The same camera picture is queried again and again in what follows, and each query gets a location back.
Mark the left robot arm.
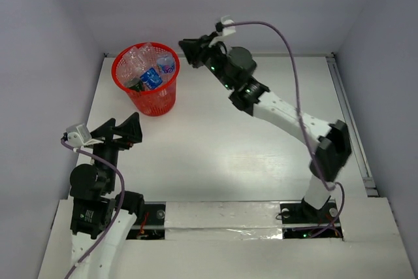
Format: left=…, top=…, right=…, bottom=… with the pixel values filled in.
left=61, top=112, right=144, bottom=278

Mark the large clear plastic bottle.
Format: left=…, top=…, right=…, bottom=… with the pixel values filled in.
left=117, top=42, right=156, bottom=83

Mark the blue label large bottle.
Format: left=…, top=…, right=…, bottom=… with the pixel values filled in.
left=140, top=67, right=163, bottom=90

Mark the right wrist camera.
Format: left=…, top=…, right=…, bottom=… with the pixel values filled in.
left=208, top=16, right=236, bottom=47

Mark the blue cap small bottle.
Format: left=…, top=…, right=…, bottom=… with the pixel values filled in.
left=157, top=52, right=176, bottom=76

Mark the green label clear bottle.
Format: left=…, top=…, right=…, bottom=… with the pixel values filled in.
left=123, top=77, right=145, bottom=92

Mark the aluminium rail right edge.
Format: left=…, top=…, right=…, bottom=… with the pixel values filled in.
left=326, top=54, right=380, bottom=197

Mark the red mesh plastic bin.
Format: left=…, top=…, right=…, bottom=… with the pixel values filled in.
left=111, top=42, right=180, bottom=116

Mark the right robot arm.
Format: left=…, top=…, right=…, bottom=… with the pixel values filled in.
left=178, top=33, right=352, bottom=222

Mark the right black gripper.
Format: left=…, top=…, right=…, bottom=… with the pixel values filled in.
left=180, top=31, right=235, bottom=91

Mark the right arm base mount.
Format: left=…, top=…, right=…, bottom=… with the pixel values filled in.
left=276, top=201, right=343, bottom=239

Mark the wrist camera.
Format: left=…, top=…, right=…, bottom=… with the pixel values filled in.
left=208, top=16, right=236, bottom=47
left=63, top=123, right=104, bottom=148

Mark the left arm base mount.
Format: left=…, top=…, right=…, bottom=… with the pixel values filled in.
left=126, top=203, right=166, bottom=240

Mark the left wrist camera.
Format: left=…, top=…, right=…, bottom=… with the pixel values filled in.
left=63, top=123, right=104, bottom=148

